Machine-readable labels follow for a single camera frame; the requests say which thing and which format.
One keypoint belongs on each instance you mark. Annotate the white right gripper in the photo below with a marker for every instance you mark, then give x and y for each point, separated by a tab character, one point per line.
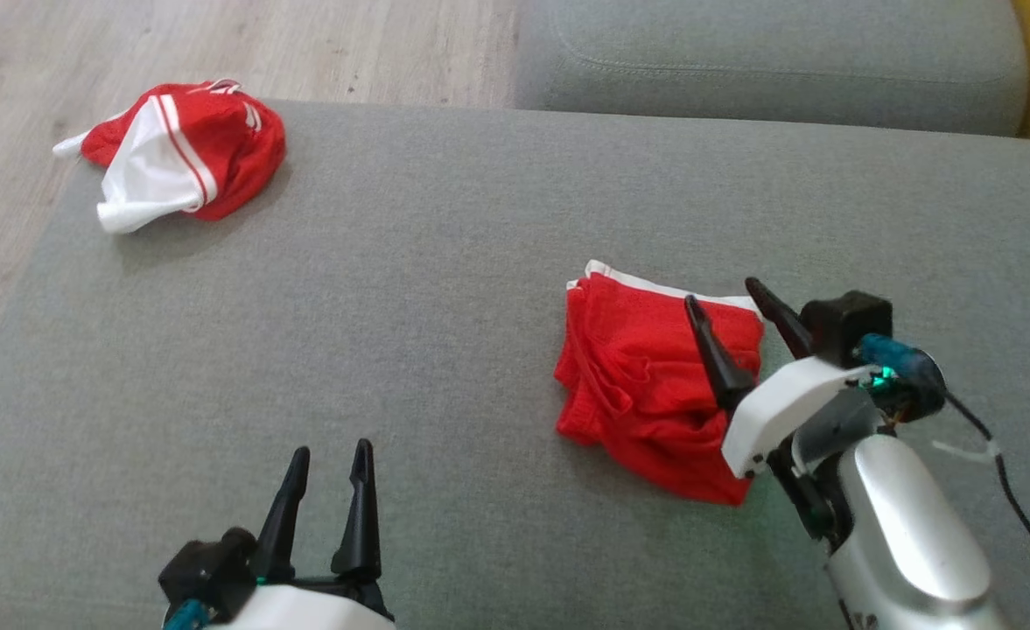
786	407

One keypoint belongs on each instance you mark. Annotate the small grey sofa cushion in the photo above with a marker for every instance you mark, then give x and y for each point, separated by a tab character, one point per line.
742	61

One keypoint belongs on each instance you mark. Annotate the red shorts with white waistband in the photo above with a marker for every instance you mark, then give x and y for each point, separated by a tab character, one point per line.
637	385

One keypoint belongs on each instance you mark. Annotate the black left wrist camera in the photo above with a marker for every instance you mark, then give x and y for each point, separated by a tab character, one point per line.
204	569

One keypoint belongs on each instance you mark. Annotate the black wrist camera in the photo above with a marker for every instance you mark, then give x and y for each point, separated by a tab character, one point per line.
204	569
843	324

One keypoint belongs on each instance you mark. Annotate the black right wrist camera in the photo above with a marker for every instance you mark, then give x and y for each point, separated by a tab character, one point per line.
843	324

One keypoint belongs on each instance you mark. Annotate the red jersey with white trim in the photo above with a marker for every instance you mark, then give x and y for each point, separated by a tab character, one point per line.
234	149

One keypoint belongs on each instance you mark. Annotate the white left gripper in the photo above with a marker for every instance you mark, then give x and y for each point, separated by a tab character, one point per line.
304	608

